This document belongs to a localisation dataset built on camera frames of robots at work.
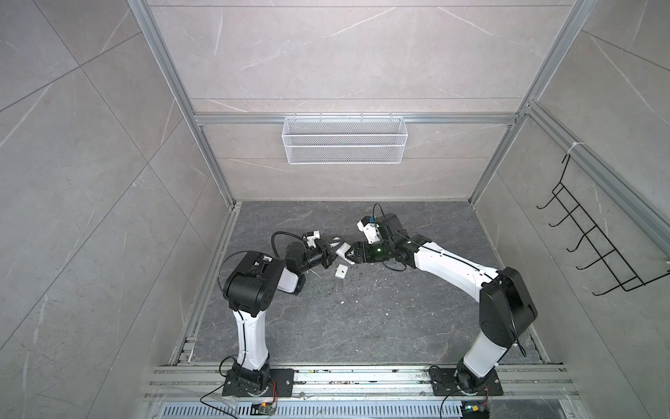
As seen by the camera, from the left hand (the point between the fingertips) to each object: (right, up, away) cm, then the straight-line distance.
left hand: (346, 238), depth 88 cm
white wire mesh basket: (0, +38, +12) cm, 40 cm away
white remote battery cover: (-2, -13, +8) cm, 15 cm away
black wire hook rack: (+66, -4, -23) cm, 70 cm away
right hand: (+2, -5, -2) cm, 5 cm away
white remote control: (-2, -4, -2) cm, 5 cm away
